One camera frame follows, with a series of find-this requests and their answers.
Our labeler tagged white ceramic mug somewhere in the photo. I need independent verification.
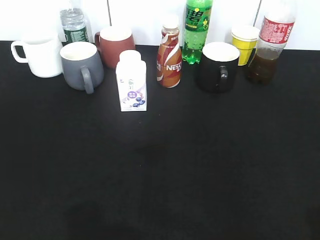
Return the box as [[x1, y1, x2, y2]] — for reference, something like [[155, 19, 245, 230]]
[[10, 30, 63, 78]]

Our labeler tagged brown tea bottle red label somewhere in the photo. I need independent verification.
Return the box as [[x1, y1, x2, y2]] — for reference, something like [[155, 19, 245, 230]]
[[247, 0, 297, 85]]

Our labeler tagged green sprite bottle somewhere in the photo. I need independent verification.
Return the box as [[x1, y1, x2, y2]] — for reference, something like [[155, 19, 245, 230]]
[[182, 0, 213, 65]]

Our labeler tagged yellow paper cup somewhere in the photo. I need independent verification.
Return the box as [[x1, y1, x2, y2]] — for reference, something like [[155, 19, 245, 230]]
[[231, 25, 260, 66]]

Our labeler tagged white blueberry yogurt carton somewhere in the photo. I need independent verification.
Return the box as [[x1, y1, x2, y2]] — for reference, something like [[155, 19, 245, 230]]
[[115, 50, 148, 112]]

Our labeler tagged brown Nestle coffee bottle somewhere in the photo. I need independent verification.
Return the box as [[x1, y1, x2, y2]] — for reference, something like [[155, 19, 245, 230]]
[[156, 14, 182, 89]]

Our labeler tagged black ceramic mug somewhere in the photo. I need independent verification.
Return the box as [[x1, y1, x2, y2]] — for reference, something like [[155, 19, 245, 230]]
[[195, 42, 240, 94]]

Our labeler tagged grey ceramic mug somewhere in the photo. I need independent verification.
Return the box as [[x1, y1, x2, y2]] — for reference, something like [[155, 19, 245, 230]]
[[59, 41, 104, 94]]

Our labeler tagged dark red ceramic mug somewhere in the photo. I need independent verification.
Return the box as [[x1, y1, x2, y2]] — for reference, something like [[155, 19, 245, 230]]
[[94, 25, 136, 69]]

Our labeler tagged clear water bottle green label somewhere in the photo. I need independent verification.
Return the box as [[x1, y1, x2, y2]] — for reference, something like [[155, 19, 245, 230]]
[[59, 0, 89, 44]]

